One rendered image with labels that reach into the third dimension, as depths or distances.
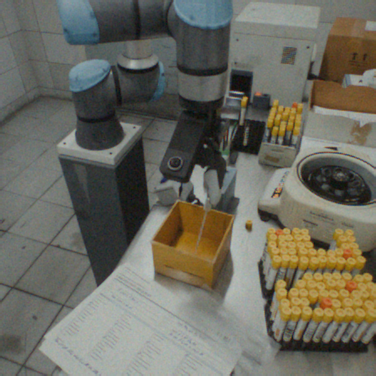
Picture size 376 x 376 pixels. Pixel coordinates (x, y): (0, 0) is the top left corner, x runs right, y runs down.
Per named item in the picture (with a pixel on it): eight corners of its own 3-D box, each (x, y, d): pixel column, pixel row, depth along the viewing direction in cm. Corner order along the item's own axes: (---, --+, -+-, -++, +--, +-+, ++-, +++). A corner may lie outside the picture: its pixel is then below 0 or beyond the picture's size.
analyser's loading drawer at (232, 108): (232, 92, 136) (233, 80, 132) (249, 95, 134) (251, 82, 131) (219, 117, 121) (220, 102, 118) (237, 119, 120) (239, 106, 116)
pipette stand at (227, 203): (214, 193, 93) (216, 163, 86) (239, 201, 91) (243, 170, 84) (200, 217, 86) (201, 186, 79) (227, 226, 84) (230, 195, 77)
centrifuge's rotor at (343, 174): (308, 171, 91) (315, 148, 87) (370, 189, 86) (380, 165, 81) (293, 206, 81) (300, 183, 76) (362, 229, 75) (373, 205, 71)
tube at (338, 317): (323, 350, 60) (342, 319, 53) (315, 342, 61) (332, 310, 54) (329, 344, 61) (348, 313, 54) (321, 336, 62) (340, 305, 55)
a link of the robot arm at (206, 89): (218, 80, 47) (164, 70, 49) (216, 110, 50) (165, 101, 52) (234, 61, 52) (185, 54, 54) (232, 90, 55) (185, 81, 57)
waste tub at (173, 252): (178, 230, 83) (177, 199, 76) (232, 246, 79) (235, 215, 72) (152, 272, 73) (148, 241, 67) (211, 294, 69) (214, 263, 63)
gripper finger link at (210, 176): (236, 191, 67) (227, 150, 62) (227, 211, 63) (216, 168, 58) (221, 190, 68) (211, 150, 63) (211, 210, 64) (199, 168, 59)
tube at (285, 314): (269, 337, 62) (280, 305, 55) (279, 338, 62) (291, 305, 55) (270, 347, 61) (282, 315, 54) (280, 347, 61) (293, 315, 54)
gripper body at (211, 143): (229, 148, 63) (234, 85, 56) (213, 174, 57) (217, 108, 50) (190, 139, 66) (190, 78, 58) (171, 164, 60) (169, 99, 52)
